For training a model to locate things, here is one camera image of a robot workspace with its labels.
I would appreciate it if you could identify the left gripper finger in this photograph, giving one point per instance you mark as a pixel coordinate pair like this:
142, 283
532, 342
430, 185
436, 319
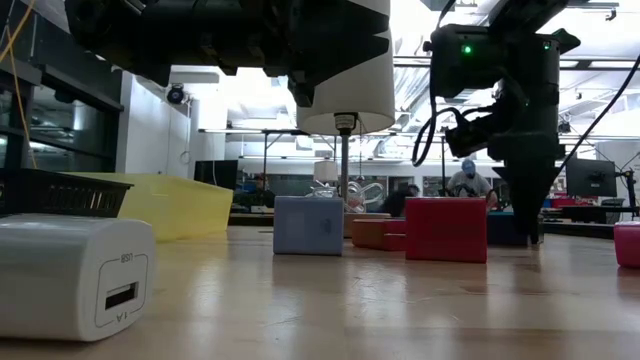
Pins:
345, 15
345, 55

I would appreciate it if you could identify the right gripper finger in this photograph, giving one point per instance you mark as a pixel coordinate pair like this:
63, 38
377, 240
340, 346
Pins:
530, 195

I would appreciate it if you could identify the red multiport USB charger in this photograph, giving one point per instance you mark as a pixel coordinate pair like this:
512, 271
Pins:
375, 234
445, 230

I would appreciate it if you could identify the pinkish red charger block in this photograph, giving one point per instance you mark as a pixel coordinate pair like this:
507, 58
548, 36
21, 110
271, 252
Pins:
627, 245

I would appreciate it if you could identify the light blue multiport charger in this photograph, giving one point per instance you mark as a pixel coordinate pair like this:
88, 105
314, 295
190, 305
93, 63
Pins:
307, 225

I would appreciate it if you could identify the white lamp shade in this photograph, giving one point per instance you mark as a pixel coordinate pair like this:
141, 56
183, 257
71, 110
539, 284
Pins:
350, 100

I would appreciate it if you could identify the person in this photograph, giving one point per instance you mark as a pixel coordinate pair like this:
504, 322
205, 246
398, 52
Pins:
260, 192
397, 202
470, 185

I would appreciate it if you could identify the black monitor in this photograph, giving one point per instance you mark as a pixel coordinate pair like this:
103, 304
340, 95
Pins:
215, 175
590, 177

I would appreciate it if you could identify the black background desk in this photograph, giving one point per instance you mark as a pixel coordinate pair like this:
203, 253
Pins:
590, 214

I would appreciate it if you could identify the metal lamp pole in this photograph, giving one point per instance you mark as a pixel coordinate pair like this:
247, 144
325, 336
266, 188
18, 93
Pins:
344, 165

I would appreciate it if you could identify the small white table lamp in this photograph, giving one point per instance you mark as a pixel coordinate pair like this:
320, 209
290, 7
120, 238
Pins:
325, 170

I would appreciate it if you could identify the yellow translucent plastic bin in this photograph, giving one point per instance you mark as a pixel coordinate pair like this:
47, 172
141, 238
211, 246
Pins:
175, 210

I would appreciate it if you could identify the black plastic slotted basket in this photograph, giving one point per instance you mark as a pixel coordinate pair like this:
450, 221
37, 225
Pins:
60, 197

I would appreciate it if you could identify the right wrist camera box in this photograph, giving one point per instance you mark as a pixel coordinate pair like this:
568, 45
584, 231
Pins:
467, 137

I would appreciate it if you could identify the white USB wall charger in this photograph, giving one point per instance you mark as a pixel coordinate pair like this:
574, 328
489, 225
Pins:
60, 275

